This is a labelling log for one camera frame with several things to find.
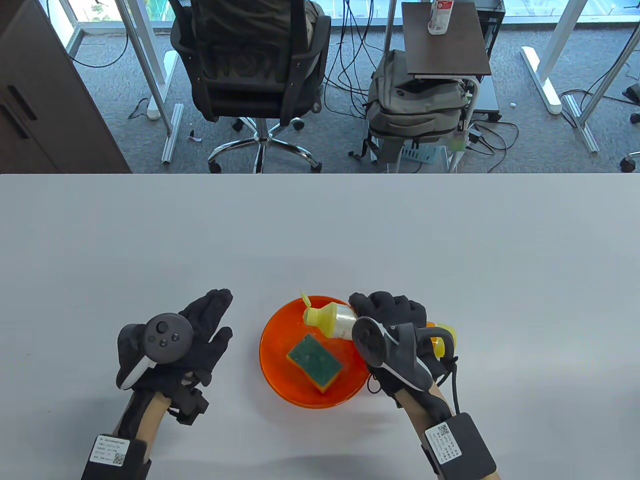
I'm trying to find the brown wooden cabinet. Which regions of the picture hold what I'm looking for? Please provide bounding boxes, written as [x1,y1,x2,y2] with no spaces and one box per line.
[0,0,132,174]

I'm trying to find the small black wrist camera module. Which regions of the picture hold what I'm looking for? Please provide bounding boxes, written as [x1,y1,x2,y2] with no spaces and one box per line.
[167,387,210,426]

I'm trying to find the black cart base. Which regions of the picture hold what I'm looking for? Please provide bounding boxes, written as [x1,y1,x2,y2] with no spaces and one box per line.
[472,77,503,123]

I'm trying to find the white bottle red label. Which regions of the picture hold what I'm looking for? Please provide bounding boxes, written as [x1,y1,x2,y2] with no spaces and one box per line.
[427,0,455,36]

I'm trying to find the person's left forearm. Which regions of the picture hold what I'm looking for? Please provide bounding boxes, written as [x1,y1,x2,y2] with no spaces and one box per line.
[82,390,171,480]

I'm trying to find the grey backpack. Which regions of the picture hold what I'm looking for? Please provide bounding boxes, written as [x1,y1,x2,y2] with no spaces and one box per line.
[364,49,472,147]

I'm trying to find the yellow dish soap bottle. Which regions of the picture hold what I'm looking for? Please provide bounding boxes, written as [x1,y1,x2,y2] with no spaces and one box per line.
[299,291,457,358]

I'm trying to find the green yellow sponge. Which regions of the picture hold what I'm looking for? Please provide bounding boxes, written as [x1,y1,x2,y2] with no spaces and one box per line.
[286,333,345,394]

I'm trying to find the black floor cable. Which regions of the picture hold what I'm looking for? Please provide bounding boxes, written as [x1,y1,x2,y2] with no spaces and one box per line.
[45,0,132,69]

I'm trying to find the black labelled wrist box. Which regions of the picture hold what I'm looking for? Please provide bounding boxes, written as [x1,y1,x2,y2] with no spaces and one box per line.
[81,434,152,480]
[422,412,497,480]

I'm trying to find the person's right hand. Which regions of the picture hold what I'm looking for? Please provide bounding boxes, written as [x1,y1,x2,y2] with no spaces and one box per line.
[348,291,456,416]

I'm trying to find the black computer tower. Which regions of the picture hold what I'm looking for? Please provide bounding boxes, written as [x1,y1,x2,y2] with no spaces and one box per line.
[475,0,507,61]

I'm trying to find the black office chair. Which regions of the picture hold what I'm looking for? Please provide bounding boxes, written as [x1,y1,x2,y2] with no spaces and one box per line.
[167,0,332,174]

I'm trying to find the orange plastic bowl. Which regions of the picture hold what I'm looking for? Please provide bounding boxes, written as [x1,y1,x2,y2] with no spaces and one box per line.
[259,296,373,410]

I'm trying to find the white cart frame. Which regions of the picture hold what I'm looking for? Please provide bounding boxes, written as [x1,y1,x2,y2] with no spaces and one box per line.
[447,75,484,174]

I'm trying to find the person's left hand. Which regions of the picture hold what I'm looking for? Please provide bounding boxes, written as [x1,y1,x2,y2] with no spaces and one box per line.
[116,288,234,406]

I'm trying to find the white desk leg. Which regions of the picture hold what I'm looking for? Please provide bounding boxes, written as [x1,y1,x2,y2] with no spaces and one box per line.
[116,0,179,121]
[521,0,590,116]

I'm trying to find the aluminium profile leg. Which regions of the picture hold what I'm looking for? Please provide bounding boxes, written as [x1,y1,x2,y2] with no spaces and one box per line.
[161,103,185,164]
[562,94,600,153]

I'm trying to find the dark brown side table top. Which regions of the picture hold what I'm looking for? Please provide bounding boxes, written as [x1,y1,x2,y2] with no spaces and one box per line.
[401,1,493,79]

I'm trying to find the dark grey handheld controller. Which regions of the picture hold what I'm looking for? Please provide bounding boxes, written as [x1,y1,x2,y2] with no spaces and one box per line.
[116,312,195,391]
[352,316,458,392]

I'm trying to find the black cable bundle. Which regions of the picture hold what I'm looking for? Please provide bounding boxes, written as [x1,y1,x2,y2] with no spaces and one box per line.
[322,0,388,126]

